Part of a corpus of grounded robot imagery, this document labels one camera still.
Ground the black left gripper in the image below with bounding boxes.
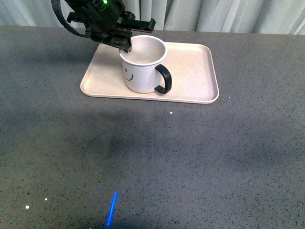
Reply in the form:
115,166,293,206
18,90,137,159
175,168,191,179
66,0,156,52

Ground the white smiley mug black handle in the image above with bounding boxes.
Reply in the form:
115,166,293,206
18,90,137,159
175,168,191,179
119,35,173,94

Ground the beige rectangular tray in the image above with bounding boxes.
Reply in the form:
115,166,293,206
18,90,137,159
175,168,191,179
80,42,219,104

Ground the pale grey curtain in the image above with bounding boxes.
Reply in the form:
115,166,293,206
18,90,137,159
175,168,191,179
0,0,305,35

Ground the black cable loop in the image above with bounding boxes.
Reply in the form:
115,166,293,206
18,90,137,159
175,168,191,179
51,0,92,38

